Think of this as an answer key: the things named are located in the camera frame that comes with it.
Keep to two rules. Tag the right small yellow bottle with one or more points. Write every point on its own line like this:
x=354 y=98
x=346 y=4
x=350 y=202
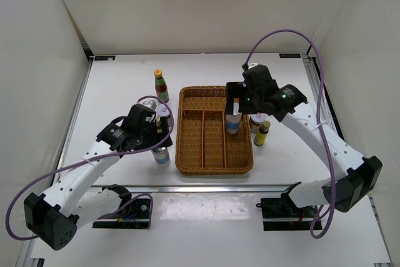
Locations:
x=262 y=133

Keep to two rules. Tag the left white-lid brown jar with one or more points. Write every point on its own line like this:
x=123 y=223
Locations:
x=162 y=111

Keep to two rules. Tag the right black table label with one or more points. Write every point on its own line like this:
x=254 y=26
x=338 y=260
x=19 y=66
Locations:
x=289 y=55

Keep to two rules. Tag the small yellow bottle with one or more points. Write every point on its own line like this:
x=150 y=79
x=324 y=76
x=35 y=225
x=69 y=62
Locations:
x=158 y=124
x=262 y=133

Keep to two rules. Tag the black table label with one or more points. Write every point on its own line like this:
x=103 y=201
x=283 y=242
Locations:
x=289 y=55
x=104 y=58

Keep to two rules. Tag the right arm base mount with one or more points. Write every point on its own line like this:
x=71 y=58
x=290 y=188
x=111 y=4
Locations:
x=280 y=214

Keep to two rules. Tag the left red sauce bottle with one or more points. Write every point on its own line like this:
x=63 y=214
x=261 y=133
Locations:
x=160 y=86

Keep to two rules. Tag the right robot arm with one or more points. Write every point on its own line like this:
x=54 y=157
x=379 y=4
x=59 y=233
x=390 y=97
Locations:
x=352 y=175

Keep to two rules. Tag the wicker divided tray basket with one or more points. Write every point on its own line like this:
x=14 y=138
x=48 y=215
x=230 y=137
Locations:
x=203 y=146

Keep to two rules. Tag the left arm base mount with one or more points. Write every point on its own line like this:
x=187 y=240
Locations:
x=136 y=215

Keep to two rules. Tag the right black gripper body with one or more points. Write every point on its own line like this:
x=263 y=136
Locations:
x=252 y=100

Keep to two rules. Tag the white-lid brown jar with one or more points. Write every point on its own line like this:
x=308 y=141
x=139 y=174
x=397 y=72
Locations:
x=255 y=121
x=162 y=111

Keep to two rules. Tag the left black table label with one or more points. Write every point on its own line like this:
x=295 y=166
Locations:
x=104 y=58

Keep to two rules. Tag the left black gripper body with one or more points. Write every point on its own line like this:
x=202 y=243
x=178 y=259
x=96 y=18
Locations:
x=149 y=136

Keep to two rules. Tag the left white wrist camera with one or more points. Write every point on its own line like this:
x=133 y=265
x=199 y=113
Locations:
x=151 y=104

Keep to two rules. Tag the right white-lid brown jar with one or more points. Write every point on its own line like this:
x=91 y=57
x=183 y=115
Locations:
x=255 y=121

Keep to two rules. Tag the left small yellow bottle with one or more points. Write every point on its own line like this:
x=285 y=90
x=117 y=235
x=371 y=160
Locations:
x=158 y=124

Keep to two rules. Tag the silver-lid bead jar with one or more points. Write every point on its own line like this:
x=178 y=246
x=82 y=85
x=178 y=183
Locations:
x=161 y=156
x=233 y=121

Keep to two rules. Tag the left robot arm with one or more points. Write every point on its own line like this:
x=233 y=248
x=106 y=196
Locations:
x=57 y=213

